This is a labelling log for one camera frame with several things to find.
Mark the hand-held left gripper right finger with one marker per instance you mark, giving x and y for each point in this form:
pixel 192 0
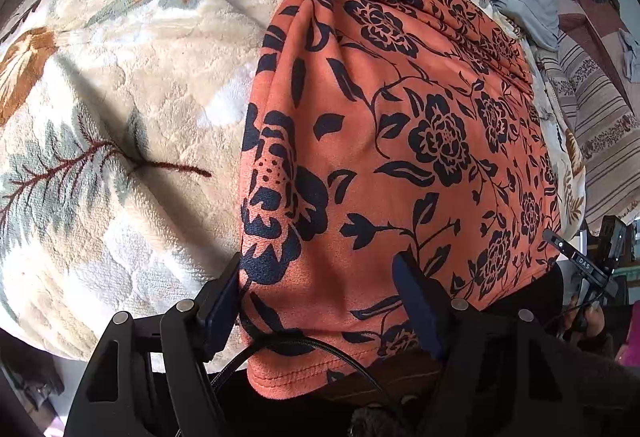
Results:
pixel 420 307

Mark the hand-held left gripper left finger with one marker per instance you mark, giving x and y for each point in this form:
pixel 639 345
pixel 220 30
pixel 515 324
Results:
pixel 222 307

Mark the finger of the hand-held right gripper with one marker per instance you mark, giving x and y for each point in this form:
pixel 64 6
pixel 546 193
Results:
pixel 580 259

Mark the orange floral shirt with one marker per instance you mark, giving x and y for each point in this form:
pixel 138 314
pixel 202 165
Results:
pixel 390 127

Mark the person's right forearm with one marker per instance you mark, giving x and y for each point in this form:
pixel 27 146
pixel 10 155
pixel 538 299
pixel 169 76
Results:
pixel 590 377

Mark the person's right hand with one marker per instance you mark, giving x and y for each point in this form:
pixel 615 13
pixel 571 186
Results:
pixel 592 322

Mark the striped floral quilt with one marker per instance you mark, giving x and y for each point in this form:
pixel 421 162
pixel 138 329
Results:
pixel 600 127

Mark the small grey cloth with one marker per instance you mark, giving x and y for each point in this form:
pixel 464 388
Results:
pixel 631 57

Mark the cream leaf-printed blanket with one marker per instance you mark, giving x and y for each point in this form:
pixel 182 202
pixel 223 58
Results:
pixel 125 117

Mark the brown cloth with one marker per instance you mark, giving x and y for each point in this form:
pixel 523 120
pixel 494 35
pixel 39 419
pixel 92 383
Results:
pixel 590 32

